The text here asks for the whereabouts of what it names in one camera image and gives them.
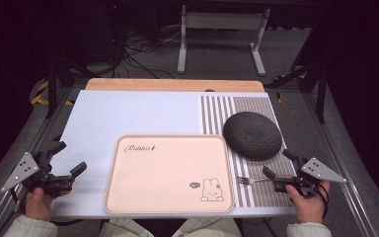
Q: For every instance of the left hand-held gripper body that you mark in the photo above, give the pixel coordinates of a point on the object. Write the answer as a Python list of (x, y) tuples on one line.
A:
[(26, 169)]

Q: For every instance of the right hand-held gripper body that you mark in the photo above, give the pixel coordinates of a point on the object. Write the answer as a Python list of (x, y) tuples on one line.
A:
[(319, 171)]

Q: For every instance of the silver metal fork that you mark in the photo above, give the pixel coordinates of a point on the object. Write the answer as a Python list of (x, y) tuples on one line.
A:
[(246, 180)]

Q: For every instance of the person's left hand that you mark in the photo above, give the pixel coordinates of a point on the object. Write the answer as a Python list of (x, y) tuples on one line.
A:
[(37, 205)]

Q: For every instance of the person's right hand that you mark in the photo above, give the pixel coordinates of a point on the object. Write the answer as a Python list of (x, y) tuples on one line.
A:
[(309, 209)]

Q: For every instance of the striped grey placemat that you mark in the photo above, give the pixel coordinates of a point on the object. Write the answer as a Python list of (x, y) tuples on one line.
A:
[(261, 194)]

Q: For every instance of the black tripod stand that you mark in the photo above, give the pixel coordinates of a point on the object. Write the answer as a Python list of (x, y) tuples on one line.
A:
[(321, 98), (51, 92)]

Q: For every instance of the yellow black floor tape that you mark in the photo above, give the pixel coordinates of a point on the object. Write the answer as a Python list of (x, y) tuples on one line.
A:
[(39, 88)]

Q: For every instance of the white board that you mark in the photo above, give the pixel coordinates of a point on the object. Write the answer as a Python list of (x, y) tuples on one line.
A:
[(128, 112)]

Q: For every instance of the person's left leg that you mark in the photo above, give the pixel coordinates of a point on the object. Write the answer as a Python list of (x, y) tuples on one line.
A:
[(125, 229)]

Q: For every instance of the person's leg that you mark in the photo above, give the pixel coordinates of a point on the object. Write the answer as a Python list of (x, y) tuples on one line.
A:
[(207, 228), (125, 229)]

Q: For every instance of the person's right leg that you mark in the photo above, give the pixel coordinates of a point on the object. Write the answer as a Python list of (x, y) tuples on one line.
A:
[(207, 228)]

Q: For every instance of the pink tray with rabbit print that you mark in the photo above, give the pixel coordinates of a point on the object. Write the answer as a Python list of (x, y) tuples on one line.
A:
[(164, 177)]

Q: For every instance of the grey metal stand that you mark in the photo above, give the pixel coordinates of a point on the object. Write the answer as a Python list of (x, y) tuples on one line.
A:
[(223, 21)]

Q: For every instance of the aluminium frame rail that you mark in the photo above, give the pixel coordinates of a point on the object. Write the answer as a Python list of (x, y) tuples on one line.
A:
[(44, 133), (329, 148)]

